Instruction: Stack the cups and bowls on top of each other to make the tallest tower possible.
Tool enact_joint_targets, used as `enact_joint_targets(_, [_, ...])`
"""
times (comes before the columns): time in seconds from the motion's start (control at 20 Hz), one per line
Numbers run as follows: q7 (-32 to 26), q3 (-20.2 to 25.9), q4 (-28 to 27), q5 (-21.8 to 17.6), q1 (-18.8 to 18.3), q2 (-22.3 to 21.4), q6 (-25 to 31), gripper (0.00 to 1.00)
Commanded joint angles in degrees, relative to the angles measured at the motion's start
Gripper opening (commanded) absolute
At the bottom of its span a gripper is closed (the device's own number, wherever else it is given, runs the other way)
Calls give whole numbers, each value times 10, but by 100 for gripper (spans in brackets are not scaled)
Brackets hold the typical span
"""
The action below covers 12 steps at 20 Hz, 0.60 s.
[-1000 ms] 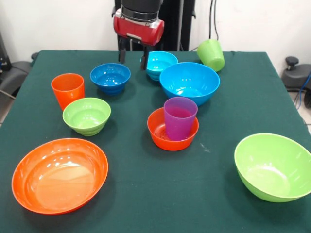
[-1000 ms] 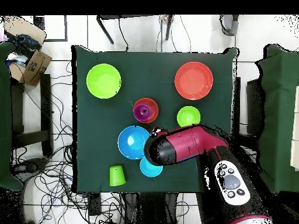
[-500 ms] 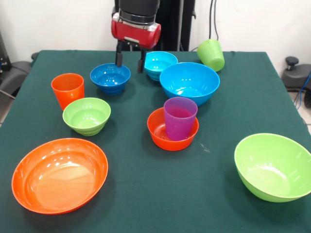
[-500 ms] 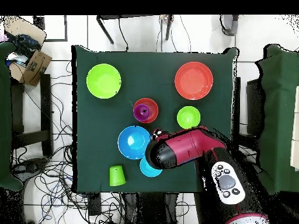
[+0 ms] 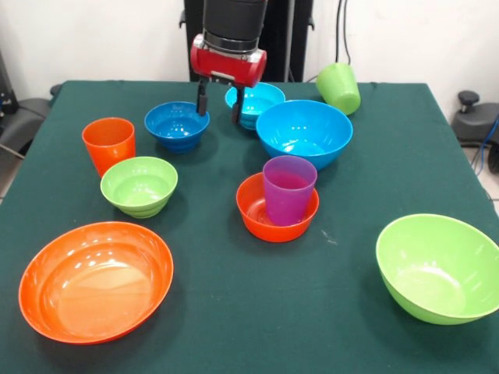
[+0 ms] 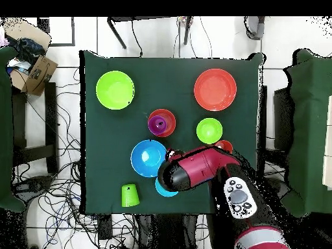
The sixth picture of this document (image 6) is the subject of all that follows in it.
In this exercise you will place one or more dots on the purple cup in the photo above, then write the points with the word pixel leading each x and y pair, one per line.
pixel 157 125

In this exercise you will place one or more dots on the small orange bowl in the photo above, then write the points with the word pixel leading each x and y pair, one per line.
pixel 170 122

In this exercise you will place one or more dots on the green cup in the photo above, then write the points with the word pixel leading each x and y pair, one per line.
pixel 129 195

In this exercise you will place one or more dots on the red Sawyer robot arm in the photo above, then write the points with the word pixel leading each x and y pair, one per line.
pixel 202 166

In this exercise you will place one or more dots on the large blue bowl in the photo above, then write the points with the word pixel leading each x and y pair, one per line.
pixel 147 158

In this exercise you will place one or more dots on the small green bowl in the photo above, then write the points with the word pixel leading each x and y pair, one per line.
pixel 209 131

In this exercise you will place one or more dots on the small turquoise bowl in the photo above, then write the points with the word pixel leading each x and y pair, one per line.
pixel 163 192

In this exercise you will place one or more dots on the dark green tablecloth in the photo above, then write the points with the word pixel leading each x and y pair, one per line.
pixel 109 129

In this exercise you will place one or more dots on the orange cup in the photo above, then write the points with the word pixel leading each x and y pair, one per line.
pixel 225 145

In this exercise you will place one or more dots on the large orange bowl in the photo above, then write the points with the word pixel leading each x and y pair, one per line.
pixel 215 89

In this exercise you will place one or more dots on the large green bowl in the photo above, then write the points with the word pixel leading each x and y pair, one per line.
pixel 115 90

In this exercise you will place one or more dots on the black bench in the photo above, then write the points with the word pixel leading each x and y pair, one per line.
pixel 52 116

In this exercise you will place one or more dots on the black box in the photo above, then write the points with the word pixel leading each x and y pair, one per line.
pixel 282 116

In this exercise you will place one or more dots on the printed cardboard box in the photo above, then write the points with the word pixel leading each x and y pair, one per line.
pixel 39 75

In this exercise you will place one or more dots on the person's foot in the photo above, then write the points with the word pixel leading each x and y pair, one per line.
pixel 255 27

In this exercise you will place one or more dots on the green cloth covered table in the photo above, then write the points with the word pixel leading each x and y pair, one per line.
pixel 308 129
pixel 5 129

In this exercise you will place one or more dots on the white board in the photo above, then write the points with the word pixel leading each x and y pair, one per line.
pixel 328 142

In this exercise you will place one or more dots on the plain cardboard box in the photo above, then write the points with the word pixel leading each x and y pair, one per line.
pixel 28 31

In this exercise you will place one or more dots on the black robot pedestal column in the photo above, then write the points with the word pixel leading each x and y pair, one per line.
pixel 168 230

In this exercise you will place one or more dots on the black table frame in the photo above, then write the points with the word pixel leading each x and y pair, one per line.
pixel 187 28

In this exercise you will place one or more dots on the grey pedestal leg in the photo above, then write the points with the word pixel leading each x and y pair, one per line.
pixel 284 190
pixel 33 184

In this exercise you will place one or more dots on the black square frame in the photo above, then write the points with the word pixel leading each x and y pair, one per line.
pixel 43 24

